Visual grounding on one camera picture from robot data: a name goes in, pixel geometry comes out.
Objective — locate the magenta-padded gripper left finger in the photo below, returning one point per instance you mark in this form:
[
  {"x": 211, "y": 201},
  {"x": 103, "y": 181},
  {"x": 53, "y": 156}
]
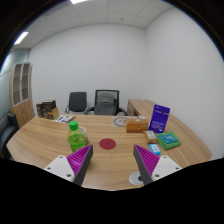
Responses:
[{"x": 60, "y": 166}]

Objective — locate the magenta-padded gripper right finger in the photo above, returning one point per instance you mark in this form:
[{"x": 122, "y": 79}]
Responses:
[{"x": 165, "y": 166}]

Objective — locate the green drink bottle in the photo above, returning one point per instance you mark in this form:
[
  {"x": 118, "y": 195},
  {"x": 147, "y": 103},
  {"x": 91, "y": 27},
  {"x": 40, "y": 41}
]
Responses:
[{"x": 76, "y": 138}]

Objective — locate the small blue box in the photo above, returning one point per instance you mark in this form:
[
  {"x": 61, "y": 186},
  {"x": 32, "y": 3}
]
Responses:
[{"x": 155, "y": 149}]

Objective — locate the green pack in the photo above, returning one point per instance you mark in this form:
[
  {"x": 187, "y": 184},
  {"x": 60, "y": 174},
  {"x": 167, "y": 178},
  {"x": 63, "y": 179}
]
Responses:
[{"x": 168, "y": 140}]

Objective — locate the white printed leaflet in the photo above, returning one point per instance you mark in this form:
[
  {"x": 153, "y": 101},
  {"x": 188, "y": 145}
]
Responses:
[{"x": 64, "y": 118}]

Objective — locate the purple pouch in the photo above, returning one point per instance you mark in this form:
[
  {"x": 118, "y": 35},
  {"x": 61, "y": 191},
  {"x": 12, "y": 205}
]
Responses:
[{"x": 159, "y": 118}]

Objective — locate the brown cardboard box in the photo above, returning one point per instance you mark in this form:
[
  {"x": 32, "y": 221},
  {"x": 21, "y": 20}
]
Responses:
[{"x": 136, "y": 126}]

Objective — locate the small tan cardboard box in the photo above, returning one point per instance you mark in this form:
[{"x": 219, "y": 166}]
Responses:
[{"x": 54, "y": 114}]

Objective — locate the flat round red coaster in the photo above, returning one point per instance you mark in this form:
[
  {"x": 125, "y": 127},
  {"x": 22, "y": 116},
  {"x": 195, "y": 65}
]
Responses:
[{"x": 107, "y": 144}]

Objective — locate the dark brown box stack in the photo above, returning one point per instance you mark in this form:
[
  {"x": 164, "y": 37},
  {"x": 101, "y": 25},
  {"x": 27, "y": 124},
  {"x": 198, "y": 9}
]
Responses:
[{"x": 45, "y": 106}]

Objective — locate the round grey disc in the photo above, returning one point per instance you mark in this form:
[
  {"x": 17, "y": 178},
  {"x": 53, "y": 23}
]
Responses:
[{"x": 119, "y": 121}]

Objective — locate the black sofa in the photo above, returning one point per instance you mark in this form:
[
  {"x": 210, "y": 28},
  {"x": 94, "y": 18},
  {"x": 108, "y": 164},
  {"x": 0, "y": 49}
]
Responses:
[{"x": 7, "y": 130}]

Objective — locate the wooden side desk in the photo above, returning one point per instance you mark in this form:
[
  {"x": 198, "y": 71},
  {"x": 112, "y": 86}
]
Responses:
[{"x": 141, "y": 106}]

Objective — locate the black office chair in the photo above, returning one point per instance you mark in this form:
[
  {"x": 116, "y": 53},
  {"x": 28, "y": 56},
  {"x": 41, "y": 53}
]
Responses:
[{"x": 77, "y": 101}]

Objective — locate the wooden shelf cabinet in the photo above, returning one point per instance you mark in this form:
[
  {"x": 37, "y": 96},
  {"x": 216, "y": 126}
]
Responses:
[{"x": 22, "y": 100}]

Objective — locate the grey mesh office chair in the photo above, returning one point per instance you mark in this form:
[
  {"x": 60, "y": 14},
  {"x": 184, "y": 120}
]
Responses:
[{"x": 106, "y": 103}]

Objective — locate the rectangular ceiling light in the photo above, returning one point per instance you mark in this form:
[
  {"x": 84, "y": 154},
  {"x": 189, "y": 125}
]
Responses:
[
  {"x": 21, "y": 38},
  {"x": 78, "y": 1}
]

